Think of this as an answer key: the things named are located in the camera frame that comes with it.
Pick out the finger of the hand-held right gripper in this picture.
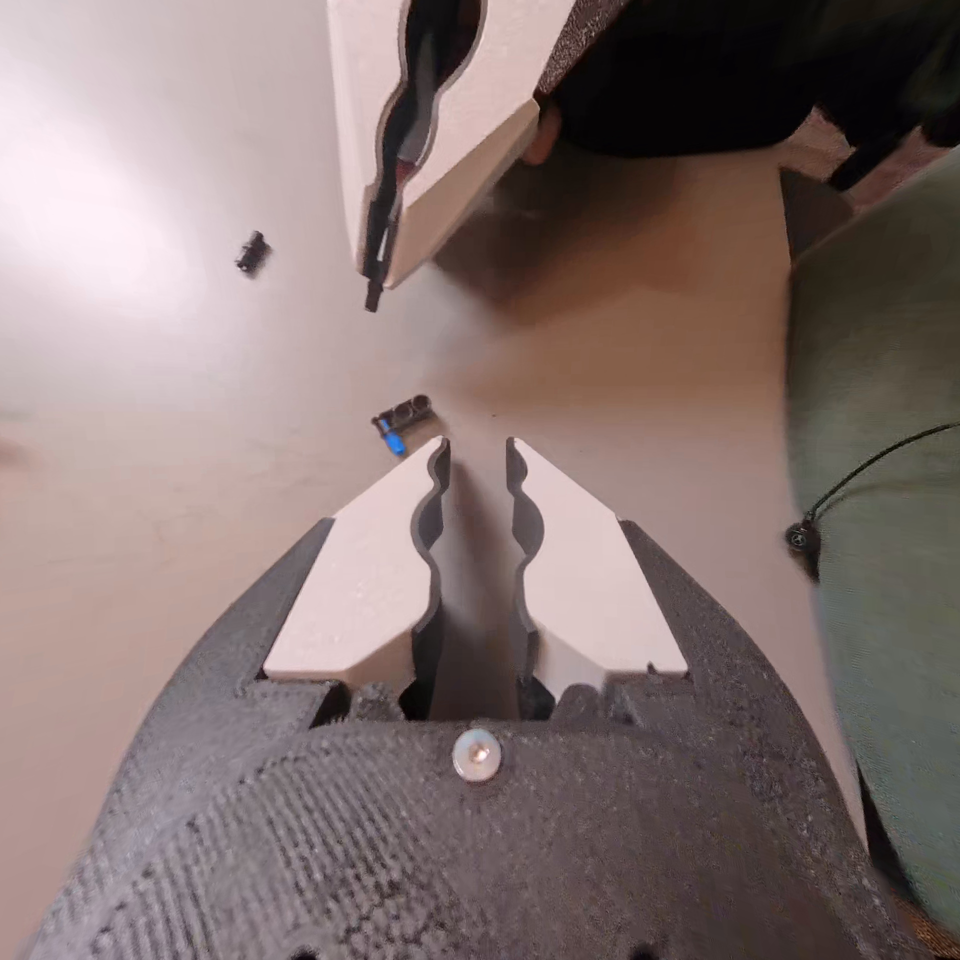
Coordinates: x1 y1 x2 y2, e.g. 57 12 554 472
381 0 580 291
327 0 423 282

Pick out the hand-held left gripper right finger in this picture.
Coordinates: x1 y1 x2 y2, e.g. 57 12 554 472
504 437 689 714

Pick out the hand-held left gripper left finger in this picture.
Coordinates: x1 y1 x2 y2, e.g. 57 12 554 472
262 436 453 702

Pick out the person's green sweatshirt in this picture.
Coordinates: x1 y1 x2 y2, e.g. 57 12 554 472
783 146 960 924

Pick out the black lego beam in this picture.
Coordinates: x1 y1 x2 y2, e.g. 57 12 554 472
371 392 436 457

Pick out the black cord with toggle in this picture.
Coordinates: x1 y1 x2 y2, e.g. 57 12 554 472
783 421 960 582

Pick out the person's right hand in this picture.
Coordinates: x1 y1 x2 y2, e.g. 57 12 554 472
521 97 564 168

